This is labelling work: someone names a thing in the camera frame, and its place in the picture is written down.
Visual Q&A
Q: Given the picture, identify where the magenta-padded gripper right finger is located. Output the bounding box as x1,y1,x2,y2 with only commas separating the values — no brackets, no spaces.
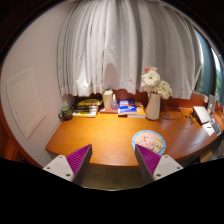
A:
134,143,184,185

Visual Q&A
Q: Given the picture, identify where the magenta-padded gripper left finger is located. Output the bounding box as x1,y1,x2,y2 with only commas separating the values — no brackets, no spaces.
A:
42,143,94,186

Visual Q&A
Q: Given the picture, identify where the pale pink computer mouse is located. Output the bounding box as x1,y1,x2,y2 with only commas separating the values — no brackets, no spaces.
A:
143,132,158,149

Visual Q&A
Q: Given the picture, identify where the round cartoon mouse pad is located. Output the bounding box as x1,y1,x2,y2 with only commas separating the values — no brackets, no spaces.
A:
131,129,167,157

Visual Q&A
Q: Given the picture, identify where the yellow and white book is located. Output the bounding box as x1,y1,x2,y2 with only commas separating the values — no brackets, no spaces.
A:
72,110,98,118

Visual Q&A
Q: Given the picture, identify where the dark mug with green inside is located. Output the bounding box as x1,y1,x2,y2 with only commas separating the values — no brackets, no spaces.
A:
58,105,74,121

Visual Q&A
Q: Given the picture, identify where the orange book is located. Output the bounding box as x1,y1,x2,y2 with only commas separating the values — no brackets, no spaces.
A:
128,101,147,119

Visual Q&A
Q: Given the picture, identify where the white pitcher vase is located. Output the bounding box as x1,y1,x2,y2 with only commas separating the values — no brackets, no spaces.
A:
145,92,162,121

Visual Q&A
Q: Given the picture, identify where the reddish brown book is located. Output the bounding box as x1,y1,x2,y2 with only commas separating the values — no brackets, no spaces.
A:
99,107,119,115

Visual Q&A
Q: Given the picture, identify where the blue book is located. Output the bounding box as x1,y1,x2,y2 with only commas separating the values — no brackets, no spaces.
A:
117,99,138,116

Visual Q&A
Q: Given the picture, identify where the clear spray bottle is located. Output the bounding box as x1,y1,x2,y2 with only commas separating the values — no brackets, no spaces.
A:
110,93,118,111

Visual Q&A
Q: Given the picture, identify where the cream tumbler with lid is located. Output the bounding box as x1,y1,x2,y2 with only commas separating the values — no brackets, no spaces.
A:
101,89,114,110

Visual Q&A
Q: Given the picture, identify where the white paper sheet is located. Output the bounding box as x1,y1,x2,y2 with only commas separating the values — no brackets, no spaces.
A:
201,122,216,137

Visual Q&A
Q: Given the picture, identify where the white laptop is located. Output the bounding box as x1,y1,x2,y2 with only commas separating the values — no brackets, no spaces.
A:
192,105,212,125

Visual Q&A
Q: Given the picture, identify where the white daisy bouquet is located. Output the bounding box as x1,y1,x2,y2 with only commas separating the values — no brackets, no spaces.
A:
140,66,174,100

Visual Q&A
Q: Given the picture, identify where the white curtain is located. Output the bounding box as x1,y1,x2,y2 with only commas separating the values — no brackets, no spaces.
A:
57,0,203,100

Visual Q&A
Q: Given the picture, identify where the black cable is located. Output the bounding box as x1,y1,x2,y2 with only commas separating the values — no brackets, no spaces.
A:
160,99,191,121

